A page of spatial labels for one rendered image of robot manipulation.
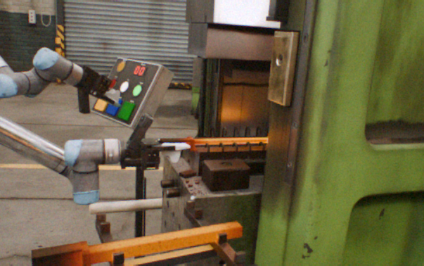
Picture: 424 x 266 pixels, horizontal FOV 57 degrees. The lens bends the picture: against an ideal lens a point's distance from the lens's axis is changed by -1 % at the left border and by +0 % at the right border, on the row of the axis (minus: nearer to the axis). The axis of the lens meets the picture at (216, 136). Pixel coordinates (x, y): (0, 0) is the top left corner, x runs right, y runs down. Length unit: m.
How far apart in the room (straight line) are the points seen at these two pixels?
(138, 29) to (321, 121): 8.37
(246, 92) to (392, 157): 0.67
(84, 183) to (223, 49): 0.55
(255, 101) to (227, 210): 0.53
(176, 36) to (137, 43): 0.89
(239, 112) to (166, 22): 7.68
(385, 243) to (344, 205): 0.26
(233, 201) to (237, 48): 0.44
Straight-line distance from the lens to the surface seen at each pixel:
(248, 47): 1.17
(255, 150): 1.24
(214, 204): 1.09
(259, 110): 1.51
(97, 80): 1.52
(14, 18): 9.64
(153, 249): 0.78
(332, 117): 0.84
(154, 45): 9.09
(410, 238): 1.21
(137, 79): 1.68
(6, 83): 1.38
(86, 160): 1.17
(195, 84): 6.32
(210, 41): 1.13
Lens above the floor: 1.34
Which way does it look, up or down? 15 degrees down
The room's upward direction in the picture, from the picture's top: 4 degrees clockwise
